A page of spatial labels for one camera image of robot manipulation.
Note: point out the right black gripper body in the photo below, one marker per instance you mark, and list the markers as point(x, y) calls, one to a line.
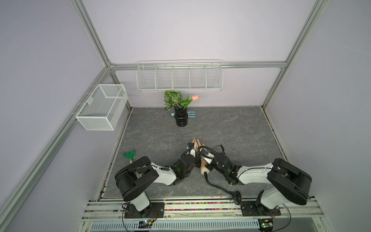
point(212, 165)

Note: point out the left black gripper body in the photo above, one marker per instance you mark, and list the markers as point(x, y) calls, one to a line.
point(196, 164)

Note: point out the mannequin hand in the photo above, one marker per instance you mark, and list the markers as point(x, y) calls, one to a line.
point(236, 195)

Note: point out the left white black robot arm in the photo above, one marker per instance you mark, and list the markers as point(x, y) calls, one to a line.
point(134, 179)

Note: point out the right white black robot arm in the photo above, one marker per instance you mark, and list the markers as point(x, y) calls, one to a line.
point(289, 183)

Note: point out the black plant pot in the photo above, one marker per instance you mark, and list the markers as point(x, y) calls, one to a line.
point(181, 117)

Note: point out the light blue plastic block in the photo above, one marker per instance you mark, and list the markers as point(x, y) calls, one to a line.
point(191, 114)

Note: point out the green toy rake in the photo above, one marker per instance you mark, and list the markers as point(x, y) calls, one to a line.
point(130, 155)

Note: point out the green artificial plant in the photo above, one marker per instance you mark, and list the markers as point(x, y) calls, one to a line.
point(174, 100)

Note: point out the left small circuit board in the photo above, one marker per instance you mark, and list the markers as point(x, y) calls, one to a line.
point(147, 224)

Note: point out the right green circuit board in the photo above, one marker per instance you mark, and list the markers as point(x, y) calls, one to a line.
point(266, 225)

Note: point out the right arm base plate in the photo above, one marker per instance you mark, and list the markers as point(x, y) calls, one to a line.
point(251, 209)

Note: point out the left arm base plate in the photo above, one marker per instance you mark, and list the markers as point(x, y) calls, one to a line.
point(154, 210)

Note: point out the white slotted cable duct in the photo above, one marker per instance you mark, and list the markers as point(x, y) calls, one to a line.
point(175, 225)

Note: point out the long white wire shelf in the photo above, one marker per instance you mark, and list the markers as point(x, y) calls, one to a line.
point(180, 75)

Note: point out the white wire basket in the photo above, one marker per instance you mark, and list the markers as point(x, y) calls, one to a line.
point(103, 108)

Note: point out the aluminium front rail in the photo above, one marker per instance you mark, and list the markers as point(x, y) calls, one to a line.
point(214, 208)

